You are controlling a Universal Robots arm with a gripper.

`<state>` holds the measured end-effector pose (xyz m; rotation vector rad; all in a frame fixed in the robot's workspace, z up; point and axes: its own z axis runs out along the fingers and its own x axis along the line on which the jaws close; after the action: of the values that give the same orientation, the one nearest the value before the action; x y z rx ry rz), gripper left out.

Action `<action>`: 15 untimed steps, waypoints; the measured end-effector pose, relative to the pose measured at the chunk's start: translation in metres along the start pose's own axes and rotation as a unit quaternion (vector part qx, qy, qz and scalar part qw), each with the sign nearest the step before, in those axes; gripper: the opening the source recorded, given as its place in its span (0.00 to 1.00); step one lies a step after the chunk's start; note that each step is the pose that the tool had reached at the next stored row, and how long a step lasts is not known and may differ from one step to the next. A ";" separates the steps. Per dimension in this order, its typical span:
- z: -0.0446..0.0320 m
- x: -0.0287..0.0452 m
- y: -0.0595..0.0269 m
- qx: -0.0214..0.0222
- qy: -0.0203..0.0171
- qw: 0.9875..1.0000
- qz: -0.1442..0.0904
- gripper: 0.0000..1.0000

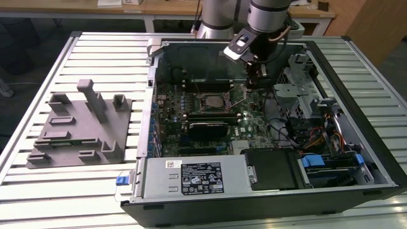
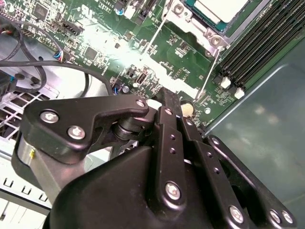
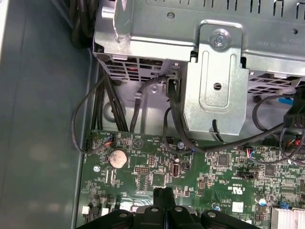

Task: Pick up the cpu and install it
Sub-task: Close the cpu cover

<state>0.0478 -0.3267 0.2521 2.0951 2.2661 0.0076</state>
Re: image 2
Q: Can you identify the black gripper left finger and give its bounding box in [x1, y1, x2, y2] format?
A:
[20, 87, 189, 209]

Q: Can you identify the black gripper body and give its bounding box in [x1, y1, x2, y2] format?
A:
[41, 145, 270, 229]

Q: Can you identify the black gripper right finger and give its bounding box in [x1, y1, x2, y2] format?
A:
[170, 90, 298, 229]

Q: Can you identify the wire locking lever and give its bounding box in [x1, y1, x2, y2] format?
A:
[142, 14, 167, 62]
[196, 47, 222, 100]

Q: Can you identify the silver square CPU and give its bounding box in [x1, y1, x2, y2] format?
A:
[182, 0, 265, 33]

